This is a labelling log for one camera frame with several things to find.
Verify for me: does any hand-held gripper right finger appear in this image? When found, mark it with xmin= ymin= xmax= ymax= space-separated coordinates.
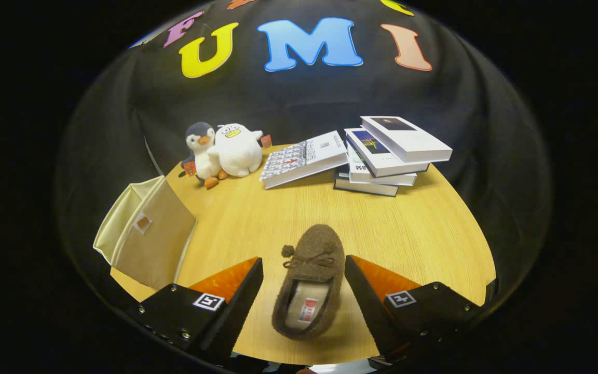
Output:
xmin=344 ymin=255 xmax=484 ymax=359

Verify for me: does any white book with patterned cover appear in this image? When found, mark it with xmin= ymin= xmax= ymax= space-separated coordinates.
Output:
xmin=259 ymin=130 xmax=349 ymax=190

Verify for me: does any white duck plush toy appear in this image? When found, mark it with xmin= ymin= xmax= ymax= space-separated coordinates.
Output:
xmin=207 ymin=123 xmax=273 ymax=178

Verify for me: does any brown fuzzy shoe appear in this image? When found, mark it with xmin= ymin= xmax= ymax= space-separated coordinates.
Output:
xmin=271 ymin=224 xmax=346 ymax=341

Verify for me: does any grey white penguin plush toy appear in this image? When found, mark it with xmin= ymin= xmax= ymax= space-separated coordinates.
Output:
xmin=179 ymin=122 xmax=229 ymax=189

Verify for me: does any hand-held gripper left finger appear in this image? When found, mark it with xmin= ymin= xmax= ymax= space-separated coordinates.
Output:
xmin=126 ymin=257 xmax=264 ymax=364

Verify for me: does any dark grey book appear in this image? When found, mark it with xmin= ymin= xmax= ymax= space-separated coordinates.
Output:
xmin=333 ymin=169 xmax=399 ymax=197

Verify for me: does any white book with black lettering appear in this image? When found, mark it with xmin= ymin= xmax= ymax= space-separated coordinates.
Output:
xmin=347 ymin=145 xmax=418 ymax=186

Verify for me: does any white book with dark picture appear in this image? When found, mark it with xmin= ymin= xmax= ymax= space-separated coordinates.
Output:
xmin=360 ymin=115 xmax=453 ymax=163

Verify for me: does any beige fabric storage box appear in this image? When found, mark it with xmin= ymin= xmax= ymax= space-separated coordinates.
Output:
xmin=93 ymin=176 xmax=198 ymax=290

